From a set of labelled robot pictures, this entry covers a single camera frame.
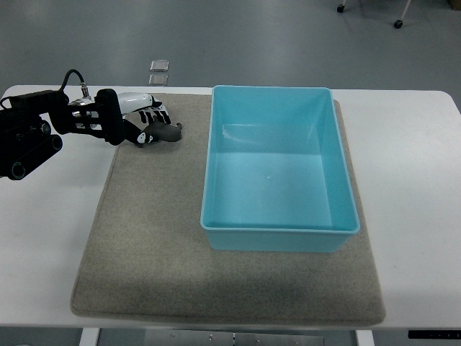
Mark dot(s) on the lower floor outlet plate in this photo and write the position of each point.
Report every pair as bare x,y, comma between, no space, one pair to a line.
158,79

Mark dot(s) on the grey felt mat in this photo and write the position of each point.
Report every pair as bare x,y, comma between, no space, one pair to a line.
148,258

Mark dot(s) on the floor outlet plate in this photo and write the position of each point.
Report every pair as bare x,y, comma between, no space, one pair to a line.
158,79
159,65

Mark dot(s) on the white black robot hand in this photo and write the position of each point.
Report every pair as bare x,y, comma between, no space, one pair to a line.
125,115

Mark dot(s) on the brown hippo toy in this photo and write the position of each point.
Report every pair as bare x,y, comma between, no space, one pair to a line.
156,132

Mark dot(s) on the metal table frame bracket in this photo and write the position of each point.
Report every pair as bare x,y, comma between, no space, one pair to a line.
189,337

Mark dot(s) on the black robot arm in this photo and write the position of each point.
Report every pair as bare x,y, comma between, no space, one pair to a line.
27,140

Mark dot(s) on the right caster wheel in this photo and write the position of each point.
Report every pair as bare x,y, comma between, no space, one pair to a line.
398,24

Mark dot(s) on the blue plastic box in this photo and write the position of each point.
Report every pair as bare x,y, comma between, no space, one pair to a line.
276,177

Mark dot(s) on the upper floor outlet plate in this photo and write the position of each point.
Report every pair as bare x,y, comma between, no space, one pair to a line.
159,65

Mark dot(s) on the black table control panel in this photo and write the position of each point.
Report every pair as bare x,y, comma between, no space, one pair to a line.
434,334

